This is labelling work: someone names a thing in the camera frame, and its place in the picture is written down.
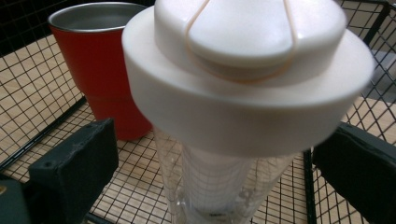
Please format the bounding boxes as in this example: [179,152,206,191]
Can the red metal cup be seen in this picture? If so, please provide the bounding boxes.
[48,2,154,142]

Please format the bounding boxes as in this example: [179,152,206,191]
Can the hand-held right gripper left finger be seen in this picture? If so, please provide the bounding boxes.
[27,118,120,224]

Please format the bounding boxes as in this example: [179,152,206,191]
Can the black wire mesh basket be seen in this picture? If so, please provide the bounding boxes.
[0,0,396,224]

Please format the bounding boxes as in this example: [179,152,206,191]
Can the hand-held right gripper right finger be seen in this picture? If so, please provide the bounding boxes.
[312,122,396,224]

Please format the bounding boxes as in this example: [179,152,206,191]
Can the clear bottle with white lid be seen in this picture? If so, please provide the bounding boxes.
[121,0,376,224]

